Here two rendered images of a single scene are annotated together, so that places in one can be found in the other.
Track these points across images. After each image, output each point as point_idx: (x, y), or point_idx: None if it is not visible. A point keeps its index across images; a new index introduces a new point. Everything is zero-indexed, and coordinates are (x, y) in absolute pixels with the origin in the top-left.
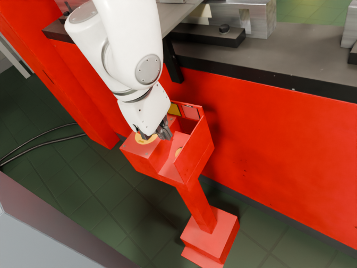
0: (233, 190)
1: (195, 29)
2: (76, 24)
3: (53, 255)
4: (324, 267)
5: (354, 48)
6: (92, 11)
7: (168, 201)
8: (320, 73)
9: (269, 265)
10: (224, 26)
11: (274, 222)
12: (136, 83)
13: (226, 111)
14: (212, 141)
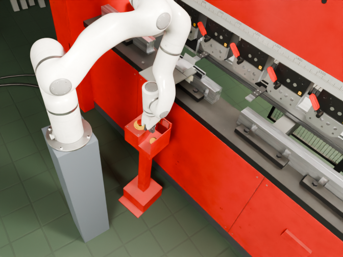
0: (165, 172)
1: (182, 82)
2: (147, 91)
3: (95, 162)
4: (198, 229)
5: (238, 127)
6: (154, 89)
7: (119, 165)
8: (222, 131)
9: (169, 220)
10: (196, 90)
11: (182, 199)
12: (158, 117)
13: (181, 127)
14: (169, 139)
